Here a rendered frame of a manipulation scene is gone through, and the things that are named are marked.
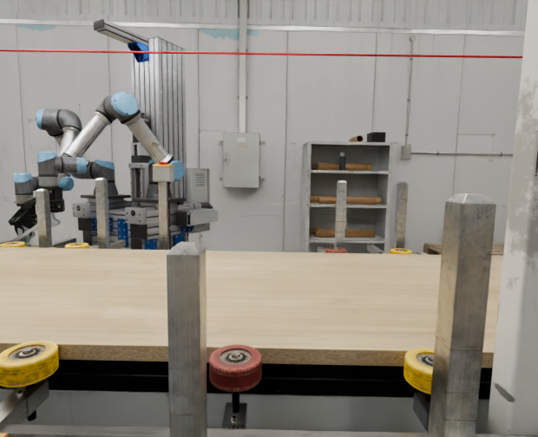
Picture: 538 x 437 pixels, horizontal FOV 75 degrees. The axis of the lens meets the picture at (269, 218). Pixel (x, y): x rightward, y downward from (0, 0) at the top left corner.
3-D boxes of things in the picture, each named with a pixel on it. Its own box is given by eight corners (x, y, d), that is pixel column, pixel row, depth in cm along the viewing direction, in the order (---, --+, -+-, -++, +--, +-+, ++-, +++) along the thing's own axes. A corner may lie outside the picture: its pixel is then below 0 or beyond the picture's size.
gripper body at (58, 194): (61, 213, 157) (60, 186, 156) (39, 214, 154) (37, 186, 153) (65, 211, 164) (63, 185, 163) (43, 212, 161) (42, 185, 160)
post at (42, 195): (47, 297, 154) (40, 188, 148) (55, 298, 154) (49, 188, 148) (42, 301, 151) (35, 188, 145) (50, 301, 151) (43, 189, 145)
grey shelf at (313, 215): (299, 274, 425) (303, 144, 407) (373, 275, 427) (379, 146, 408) (303, 286, 381) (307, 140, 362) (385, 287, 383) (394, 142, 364)
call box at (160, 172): (158, 183, 149) (157, 165, 148) (174, 183, 149) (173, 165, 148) (152, 183, 142) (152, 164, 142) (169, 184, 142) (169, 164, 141)
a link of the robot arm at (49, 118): (96, 183, 235) (55, 118, 190) (75, 182, 235) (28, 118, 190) (101, 169, 242) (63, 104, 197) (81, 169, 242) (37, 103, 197)
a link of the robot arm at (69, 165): (79, 157, 172) (54, 156, 164) (87, 157, 164) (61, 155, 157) (80, 173, 173) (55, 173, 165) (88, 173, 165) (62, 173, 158)
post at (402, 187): (390, 292, 152) (396, 181, 147) (398, 292, 152) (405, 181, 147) (393, 295, 149) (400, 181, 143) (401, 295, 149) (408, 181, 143)
